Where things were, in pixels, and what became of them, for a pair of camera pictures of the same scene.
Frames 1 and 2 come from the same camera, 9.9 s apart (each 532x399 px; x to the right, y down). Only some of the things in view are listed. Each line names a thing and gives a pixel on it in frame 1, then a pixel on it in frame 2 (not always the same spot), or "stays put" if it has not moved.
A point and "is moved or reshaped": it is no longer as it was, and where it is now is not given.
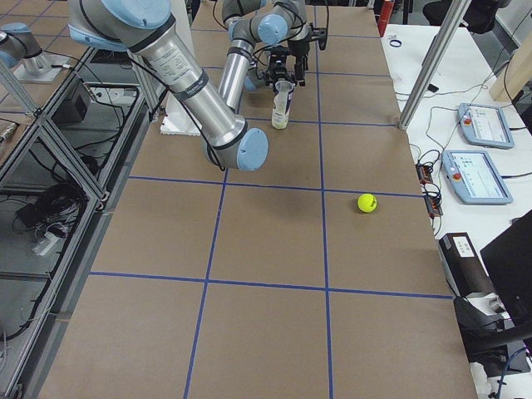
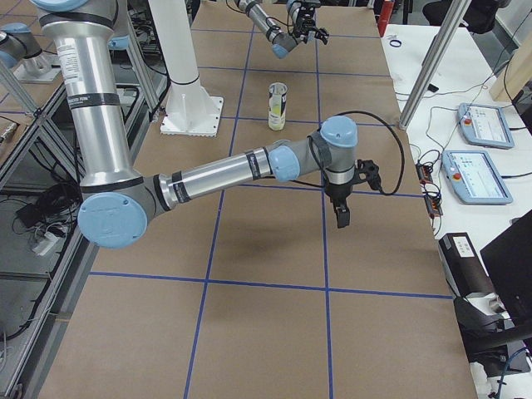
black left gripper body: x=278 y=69 → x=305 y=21
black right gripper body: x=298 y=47 → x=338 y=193
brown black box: x=463 y=265 stays put
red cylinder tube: x=384 y=17 stays put
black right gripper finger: x=301 y=66 → x=342 y=216
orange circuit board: x=424 y=174 stays put
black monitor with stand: x=503 y=345 stays put
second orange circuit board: x=434 y=205 stays put
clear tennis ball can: x=280 y=116 is moved or reshaped
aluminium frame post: x=435 y=56 stays put
